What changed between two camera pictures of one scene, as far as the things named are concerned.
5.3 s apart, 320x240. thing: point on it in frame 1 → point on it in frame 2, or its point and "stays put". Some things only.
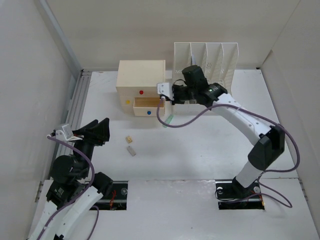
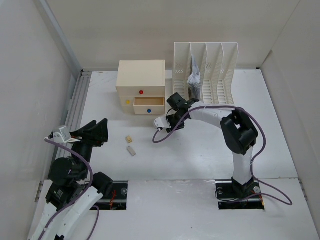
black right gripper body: x=182 y=94 → x=173 y=120
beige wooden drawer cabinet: x=137 y=81 stays put
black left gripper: x=98 y=135 stays put
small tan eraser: x=129 y=139 stays put
